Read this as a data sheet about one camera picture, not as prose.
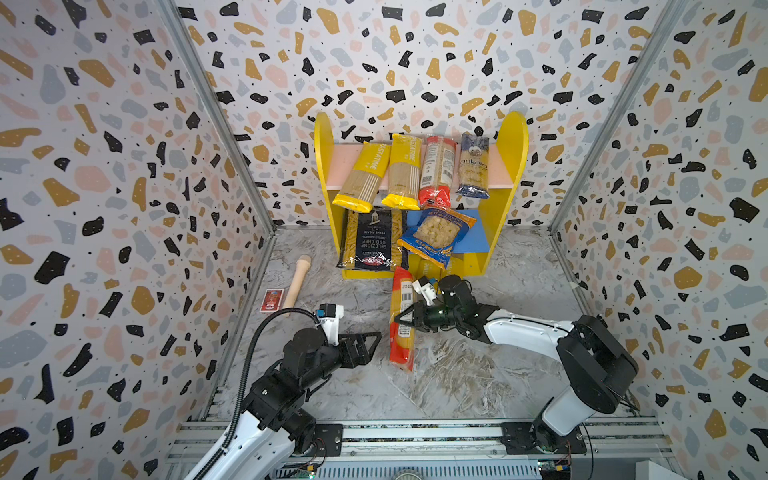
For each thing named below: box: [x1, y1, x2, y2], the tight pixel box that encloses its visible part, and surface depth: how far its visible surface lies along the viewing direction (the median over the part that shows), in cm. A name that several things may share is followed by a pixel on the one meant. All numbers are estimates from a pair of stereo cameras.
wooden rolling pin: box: [284, 254, 312, 317], surface depth 105 cm
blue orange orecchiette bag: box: [397, 208, 477, 270], surface depth 97 cm
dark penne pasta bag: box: [336, 205, 409, 271], surface depth 94 cm
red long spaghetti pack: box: [389, 266, 415, 372], surface depth 79 cm
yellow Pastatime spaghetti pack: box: [332, 141, 391, 213], surface depth 75 cm
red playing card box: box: [259, 288, 285, 313], surface depth 101 cm
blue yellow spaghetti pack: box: [456, 133, 490, 199], surface depth 78 cm
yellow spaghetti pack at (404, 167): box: [382, 133, 422, 210], surface depth 76 cm
